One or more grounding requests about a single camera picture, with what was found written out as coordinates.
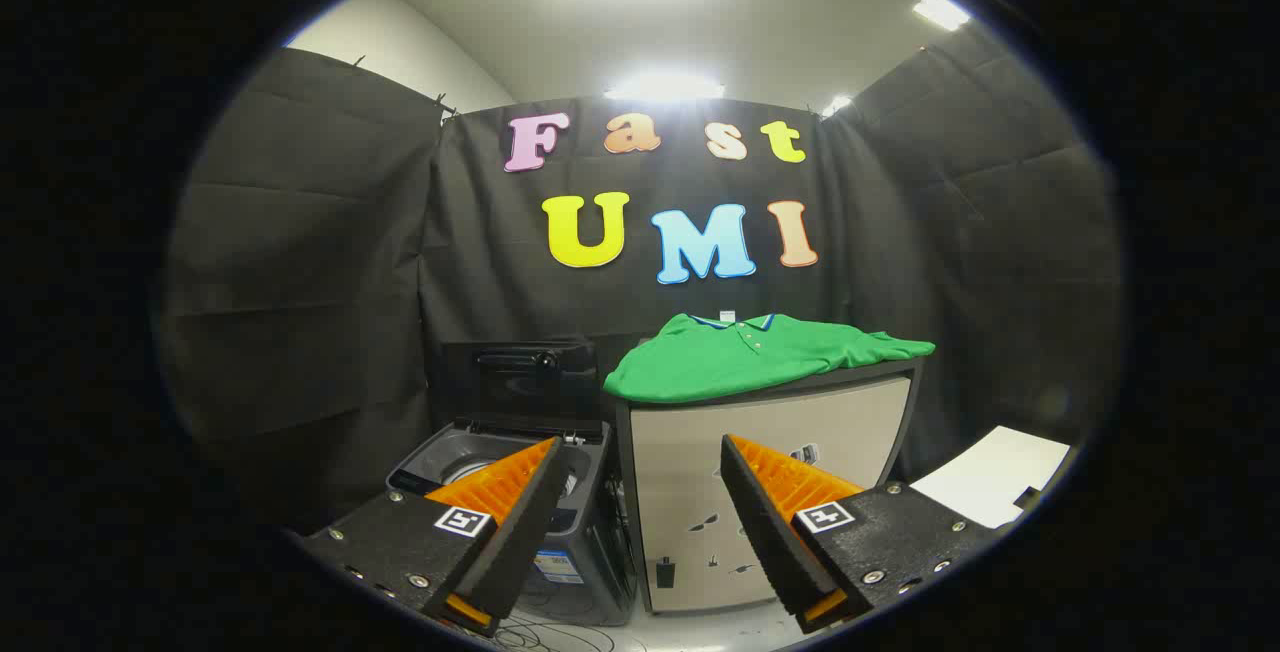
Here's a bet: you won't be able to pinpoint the dark grey washing machine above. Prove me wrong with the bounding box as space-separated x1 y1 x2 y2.
387 417 638 628

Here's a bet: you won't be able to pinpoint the black backdrop cloth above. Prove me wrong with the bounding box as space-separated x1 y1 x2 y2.
155 22 1126 533

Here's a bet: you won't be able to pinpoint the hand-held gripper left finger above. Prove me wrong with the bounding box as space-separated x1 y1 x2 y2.
303 435 571 639

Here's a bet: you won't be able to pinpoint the white flat sheet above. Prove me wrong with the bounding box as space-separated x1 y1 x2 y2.
908 425 1073 530

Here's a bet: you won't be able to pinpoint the beige cabinet with black frame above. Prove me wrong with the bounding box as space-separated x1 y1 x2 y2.
612 357 926 616

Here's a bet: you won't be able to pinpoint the black floor cables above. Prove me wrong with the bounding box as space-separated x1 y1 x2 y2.
495 612 616 652

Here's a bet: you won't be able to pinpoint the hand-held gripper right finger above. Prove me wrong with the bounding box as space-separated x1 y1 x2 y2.
720 434 991 635

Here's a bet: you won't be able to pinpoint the green polo shirt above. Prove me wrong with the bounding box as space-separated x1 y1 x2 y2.
603 312 937 405

